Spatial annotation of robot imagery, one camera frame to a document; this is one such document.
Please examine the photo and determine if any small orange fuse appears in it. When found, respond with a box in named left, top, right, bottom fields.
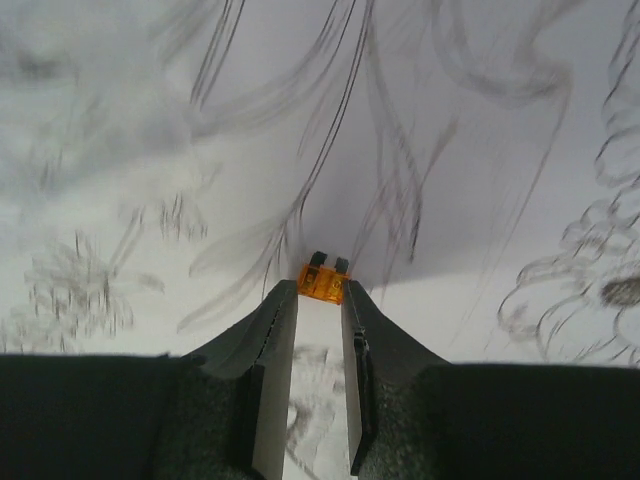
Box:
left=297, top=251, right=350, bottom=305

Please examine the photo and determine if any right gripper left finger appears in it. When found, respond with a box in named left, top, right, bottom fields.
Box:
left=184, top=280, right=298, bottom=479

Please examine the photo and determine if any floral printed mat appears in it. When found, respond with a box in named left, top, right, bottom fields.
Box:
left=1, top=1, right=639, bottom=479

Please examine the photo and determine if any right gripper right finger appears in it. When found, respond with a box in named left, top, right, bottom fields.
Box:
left=341, top=280, right=447, bottom=475

